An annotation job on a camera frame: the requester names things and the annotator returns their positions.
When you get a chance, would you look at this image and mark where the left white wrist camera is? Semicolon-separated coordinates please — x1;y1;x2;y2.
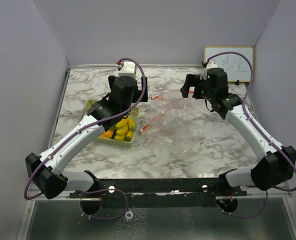
118;61;137;79

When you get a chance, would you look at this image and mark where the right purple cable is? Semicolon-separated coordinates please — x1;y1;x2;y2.
206;51;296;193

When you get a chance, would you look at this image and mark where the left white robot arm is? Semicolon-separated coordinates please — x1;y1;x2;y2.
25;75;148;199

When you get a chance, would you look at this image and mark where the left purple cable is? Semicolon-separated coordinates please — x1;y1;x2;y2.
23;57;147;201

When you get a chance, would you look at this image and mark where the purple cable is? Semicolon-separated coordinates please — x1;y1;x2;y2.
206;51;296;193
23;57;147;201

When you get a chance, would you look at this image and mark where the clear zip bag red zipper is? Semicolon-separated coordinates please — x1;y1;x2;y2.
139;90;202;137

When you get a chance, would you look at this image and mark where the green plastic basket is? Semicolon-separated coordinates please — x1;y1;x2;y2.
78;99;141;148

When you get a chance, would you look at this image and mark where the yellow banana bunch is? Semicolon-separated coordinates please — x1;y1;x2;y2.
114;117;136;141

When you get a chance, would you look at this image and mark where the small whiteboard wooden frame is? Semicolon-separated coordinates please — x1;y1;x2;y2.
204;46;254;83

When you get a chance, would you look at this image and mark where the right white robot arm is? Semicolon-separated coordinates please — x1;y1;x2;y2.
180;67;296;196

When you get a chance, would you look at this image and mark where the black mounting rail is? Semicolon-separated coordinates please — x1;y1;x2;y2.
69;177;247;209

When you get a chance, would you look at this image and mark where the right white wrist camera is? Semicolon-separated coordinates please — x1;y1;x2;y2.
199;59;218;80

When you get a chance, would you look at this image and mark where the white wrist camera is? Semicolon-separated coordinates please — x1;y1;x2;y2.
118;61;137;79
199;59;218;80

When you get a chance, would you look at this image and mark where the orange yellow bell pepper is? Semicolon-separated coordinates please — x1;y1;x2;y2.
100;129;115;139

